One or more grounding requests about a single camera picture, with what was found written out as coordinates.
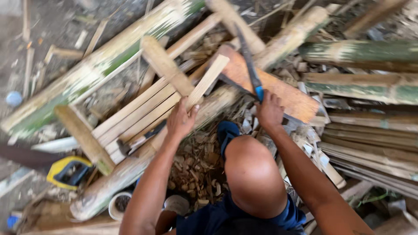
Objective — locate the pile of bamboo chips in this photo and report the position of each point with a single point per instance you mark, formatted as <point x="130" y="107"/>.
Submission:
<point x="196" y="169"/>

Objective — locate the dark metal hammer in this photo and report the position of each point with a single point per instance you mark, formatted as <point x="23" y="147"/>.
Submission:
<point x="137" y="142"/>

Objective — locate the stack of long bamboo strips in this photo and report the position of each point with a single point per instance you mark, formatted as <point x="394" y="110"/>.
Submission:
<point x="375" y="147"/>

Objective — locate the person's right hand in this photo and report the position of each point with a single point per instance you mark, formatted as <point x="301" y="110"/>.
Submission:
<point x="270" y="114"/>

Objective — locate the tan bamboo pole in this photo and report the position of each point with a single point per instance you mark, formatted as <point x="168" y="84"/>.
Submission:
<point x="236" y="22"/>
<point x="290" y="37"/>

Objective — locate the small blue plastic item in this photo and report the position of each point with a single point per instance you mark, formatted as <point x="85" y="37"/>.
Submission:
<point x="13" y="221"/>

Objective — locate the small pale blue ball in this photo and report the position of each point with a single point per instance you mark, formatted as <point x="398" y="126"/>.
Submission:
<point x="14" y="98"/>

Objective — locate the orange wooden board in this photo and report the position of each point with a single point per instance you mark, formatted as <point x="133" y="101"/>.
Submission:
<point x="284" y="91"/>

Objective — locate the person's left hand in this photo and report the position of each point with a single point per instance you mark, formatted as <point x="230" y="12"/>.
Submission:
<point x="179" y="121"/>

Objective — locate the white plastic pipe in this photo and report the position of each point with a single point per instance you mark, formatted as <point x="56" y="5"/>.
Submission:
<point x="57" y="145"/>

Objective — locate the thin bamboo stick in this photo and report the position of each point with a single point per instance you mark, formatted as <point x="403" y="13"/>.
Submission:
<point x="95" y="38"/>

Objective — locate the yellow and blue hand tool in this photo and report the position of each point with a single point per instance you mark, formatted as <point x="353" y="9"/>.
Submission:
<point x="67" y="173"/>

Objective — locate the pale scraped bamboo pole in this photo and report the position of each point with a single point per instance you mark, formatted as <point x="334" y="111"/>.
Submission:
<point x="120" y="178"/>

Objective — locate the long narrow bamboo slat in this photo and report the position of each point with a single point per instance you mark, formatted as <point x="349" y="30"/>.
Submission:
<point x="192" y="34"/>

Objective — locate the split green bamboo pole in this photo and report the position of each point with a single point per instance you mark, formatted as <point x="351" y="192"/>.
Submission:
<point x="359" y="85"/>

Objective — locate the person's bare knee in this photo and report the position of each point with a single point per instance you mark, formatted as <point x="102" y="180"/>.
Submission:
<point x="253" y="176"/>

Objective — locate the person's blue shorts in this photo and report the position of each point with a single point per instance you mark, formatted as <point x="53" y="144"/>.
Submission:
<point x="209" y="220"/>

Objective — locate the short pale bamboo slat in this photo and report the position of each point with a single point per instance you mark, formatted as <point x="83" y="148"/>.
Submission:
<point x="207" y="81"/>

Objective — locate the long thick green bamboo pole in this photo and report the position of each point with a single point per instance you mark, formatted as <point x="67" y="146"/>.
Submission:
<point x="94" y="67"/>

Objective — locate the blue sandal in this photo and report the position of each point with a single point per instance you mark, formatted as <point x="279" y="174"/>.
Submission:
<point x="227" y="133"/>

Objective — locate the dark flat blade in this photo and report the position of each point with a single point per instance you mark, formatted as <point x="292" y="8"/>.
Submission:
<point x="29" y="156"/>

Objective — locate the white plastic cup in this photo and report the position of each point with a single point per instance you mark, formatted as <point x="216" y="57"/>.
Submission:
<point x="176" y="205"/>
<point x="118" y="205"/>

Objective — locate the short brown bamboo section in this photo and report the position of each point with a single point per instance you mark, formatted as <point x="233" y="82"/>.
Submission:
<point x="83" y="138"/>
<point x="166" y="65"/>

